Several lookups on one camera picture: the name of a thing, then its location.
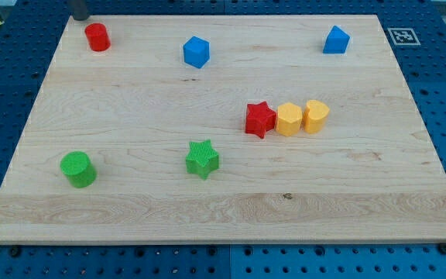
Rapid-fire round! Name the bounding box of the dark grey cylindrical pusher tip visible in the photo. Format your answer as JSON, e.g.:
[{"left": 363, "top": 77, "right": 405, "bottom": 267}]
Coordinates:
[{"left": 67, "top": 0, "right": 90, "bottom": 21}]

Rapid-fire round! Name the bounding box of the red cylinder block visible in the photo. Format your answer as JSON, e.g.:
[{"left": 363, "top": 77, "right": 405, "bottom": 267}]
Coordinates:
[{"left": 84, "top": 22, "right": 111, "bottom": 52}]

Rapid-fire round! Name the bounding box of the blue cube block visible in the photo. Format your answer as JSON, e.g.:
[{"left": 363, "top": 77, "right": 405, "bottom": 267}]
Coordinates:
[{"left": 183, "top": 36, "right": 210, "bottom": 68}]

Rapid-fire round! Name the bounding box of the light wooden board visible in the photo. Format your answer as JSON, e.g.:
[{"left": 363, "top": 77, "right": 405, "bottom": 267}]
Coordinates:
[{"left": 0, "top": 15, "right": 446, "bottom": 246}]

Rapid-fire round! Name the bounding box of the green cylinder block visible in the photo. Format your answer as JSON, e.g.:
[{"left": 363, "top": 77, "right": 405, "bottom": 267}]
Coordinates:
[{"left": 60, "top": 151, "right": 97, "bottom": 188}]

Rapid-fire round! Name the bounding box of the green star block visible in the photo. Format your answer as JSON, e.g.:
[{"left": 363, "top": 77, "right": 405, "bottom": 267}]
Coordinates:
[{"left": 185, "top": 139, "right": 219, "bottom": 180}]

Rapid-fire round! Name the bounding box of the red star block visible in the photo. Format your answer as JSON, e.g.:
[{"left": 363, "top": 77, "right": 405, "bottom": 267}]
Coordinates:
[{"left": 245, "top": 102, "right": 276, "bottom": 139}]

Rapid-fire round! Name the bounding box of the yellow hexagon block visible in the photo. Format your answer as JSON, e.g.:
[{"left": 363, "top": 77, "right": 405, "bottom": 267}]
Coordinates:
[{"left": 276, "top": 102, "right": 302, "bottom": 136}]

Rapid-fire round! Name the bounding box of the yellow heart block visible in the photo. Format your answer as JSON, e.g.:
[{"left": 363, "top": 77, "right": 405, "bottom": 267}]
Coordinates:
[{"left": 303, "top": 100, "right": 330, "bottom": 134}]

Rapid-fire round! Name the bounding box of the blue triangular prism block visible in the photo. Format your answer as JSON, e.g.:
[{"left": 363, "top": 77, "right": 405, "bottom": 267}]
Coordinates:
[{"left": 323, "top": 26, "right": 351, "bottom": 54}]

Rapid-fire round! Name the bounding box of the white fiducial marker tag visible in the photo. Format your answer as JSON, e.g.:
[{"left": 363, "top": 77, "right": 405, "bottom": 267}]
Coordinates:
[{"left": 387, "top": 27, "right": 420, "bottom": 46}]

